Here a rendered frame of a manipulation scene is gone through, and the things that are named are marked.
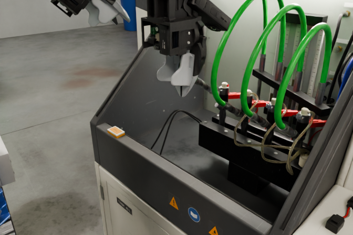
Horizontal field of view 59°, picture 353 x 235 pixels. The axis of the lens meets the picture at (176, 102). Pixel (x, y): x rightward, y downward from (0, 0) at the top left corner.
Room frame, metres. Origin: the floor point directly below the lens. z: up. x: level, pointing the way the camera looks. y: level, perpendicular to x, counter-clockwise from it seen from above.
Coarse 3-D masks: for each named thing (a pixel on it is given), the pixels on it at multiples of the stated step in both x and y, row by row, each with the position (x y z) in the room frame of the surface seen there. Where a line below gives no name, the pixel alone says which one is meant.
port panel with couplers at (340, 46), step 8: (344, 0) 0.90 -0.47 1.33; (352, 0) 0.88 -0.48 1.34; (344, 8) 0.90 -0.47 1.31; (352, 8) 0.88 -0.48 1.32; (344, 16) 0.86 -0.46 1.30; (352, 16) 0.88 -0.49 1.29; (336, 24) 0.90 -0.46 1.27; (344, 24) 0.89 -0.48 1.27; (352, 24) 0.87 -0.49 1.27; (344, 32) 0.89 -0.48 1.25; (336, 40) 0.90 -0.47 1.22; (344, 40) 0.88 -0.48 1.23; (336, 48) 0.87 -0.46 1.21; (344, 48) 0.88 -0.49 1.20; (352, 48) 0.86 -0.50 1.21; (336, 56) 0.89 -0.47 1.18; (352, 56) 0.86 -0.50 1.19; (336, 64) 0.89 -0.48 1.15; (328, 72) 0.90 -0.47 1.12; (344, 72) 0.87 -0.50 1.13; (328, 80) 0.87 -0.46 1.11; (336, 80) 0.88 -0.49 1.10; (328, 88) 0.89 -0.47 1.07; (336, 88) 0.88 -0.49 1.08; (336, 96) 0.87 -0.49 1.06
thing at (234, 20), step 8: (248, 0) 0.74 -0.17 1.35; (280, 0) 0.85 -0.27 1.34; (240, 8) 0.73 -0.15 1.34; (280, 8) 0.86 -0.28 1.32; (240, 16) 0.72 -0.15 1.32; (232, 24) 0.70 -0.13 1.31; (224, 32) 0.70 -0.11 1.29; (224, 40) 0.68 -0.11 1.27; (280, 40) 0.89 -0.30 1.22; (280, 48) 0.89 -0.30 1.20; (216, 56) 0.67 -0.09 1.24; (280, 56) 0.89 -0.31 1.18; (216, 64) 0.67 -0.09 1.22; (280, 64) 0.88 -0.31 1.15; (216, 72) 0.67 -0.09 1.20; (280, 72) 0.88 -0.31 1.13; (216, 80) 0.67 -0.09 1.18; (216, 88) 0.67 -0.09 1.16; (216, 96) 0.67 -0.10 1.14; (224, 104) 0.69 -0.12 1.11; (232, 112) 0.72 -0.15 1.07; (240, 112) 0.74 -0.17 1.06
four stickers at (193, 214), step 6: (168, 192) 0.63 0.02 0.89; (174, 198) 0.61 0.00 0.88; (174, 204) 0.61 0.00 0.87; (192, 210) 0.57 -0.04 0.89; (192, 216) 0.57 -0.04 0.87; (198, 216) 0.55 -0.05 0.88; (198, 222) 0.55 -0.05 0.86; (210, 222) 0.53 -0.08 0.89; (210, 228) 0.53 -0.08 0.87; (216, 228) 0.51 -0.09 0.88; (210, 234) 0.53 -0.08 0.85; (216, 234) 0.51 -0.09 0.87
